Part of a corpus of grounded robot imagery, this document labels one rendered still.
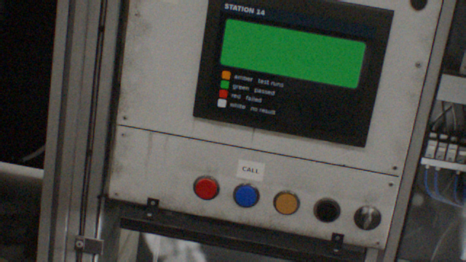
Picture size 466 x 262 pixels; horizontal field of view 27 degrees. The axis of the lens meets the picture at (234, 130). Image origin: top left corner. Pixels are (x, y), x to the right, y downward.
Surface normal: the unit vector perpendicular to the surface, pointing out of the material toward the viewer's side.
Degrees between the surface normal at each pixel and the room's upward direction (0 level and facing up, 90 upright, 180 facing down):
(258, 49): 90
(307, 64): 90
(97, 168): 90
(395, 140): 90
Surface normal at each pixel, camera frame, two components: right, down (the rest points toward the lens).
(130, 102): -0.12, 0.37
